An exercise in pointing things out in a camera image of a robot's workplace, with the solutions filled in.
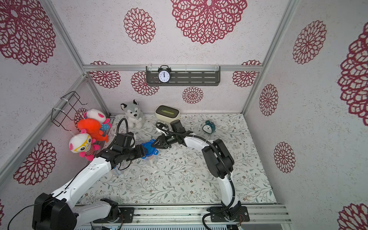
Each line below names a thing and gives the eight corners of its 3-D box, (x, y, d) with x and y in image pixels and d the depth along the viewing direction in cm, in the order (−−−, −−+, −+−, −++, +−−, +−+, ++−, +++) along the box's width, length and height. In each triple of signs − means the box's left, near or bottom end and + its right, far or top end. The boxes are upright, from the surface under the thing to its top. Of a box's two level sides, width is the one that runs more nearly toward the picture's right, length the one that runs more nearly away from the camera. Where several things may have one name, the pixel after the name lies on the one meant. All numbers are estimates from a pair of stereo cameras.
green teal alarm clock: (202, 130, 113) (204, 122, 106) (206, 127, 115) (208, 119, 108) (210, 136, 109) (212, 128, 102) (214, 132, 111) (216, 124, 104)
